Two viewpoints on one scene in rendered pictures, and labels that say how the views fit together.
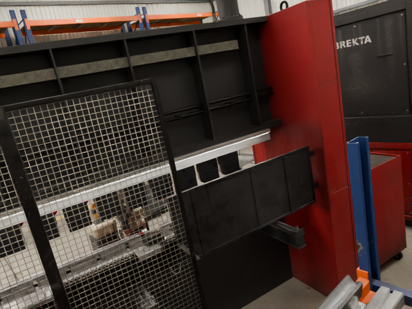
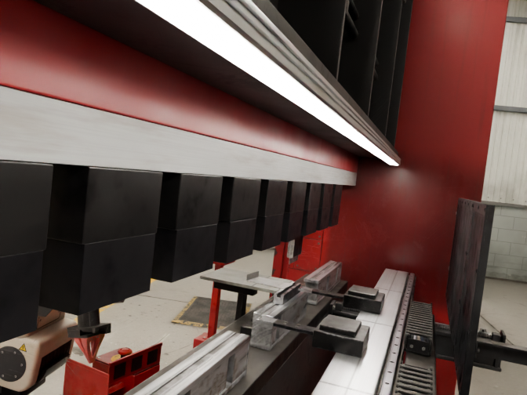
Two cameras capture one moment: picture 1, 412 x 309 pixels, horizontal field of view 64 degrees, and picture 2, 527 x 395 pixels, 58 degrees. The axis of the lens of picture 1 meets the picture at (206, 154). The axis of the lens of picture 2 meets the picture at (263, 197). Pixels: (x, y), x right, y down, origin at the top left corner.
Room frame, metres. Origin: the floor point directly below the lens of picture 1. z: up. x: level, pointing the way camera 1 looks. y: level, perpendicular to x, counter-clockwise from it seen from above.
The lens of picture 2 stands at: (1.39, 1.35, 1.35)
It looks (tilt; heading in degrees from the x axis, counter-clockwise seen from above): 3 degrees down; 316
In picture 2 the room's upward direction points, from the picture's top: 6 degrees clockwise
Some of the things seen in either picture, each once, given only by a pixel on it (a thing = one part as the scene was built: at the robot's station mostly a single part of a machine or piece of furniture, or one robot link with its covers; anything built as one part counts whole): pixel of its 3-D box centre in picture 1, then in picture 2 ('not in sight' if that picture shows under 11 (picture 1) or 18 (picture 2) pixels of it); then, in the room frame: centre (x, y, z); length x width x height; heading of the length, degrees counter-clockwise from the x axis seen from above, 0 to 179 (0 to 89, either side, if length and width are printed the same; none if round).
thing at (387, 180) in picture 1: (360, 211); not in sight; (2.77, -1.28, 0.50); 0.50 x 0.50 x 1.00; 27
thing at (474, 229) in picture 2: (250, 200); (461, 266); (2.05, -0.23, 1.12); 1.13 x 0.02 x 0.44; 117
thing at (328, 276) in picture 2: not in sight; (324, 280); (2.65, -0.28, 0.92); 0.50 x 0.06 x 0.10; 117
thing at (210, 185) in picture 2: (76, 214); (176, 221); (2.05, 0.90, 1.26); 0.15 x 0.09 x 0.17; 117
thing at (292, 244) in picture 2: not in sight; (295, 247); (2.40, 0.21, 1.13); 0.10 x 0.02 x 0.10; 117
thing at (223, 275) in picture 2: not in sight; (247, 279); (2.53, 0.28, 1.00); 0.26 x 0.18 x 0.01; 27
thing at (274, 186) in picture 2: (135, 194); (259, 211); (2.23, 0.55, 1.26); 0.15 x 0.09 x 0.17; 117
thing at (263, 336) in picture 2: (185, 221); (282, 314); (2.37, 0.26, 0.92); 0.39 x 0.06 x 0.10; 117
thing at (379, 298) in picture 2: not in sight; (339, 293); (2.25, 0.14, 1.01); 0.26 x 0.12 x 0.05; 27
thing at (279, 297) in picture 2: not in sight; (288, 292); (2.39, 0.23, 0.99); 0.20 x 0.03 x 0.03; 117
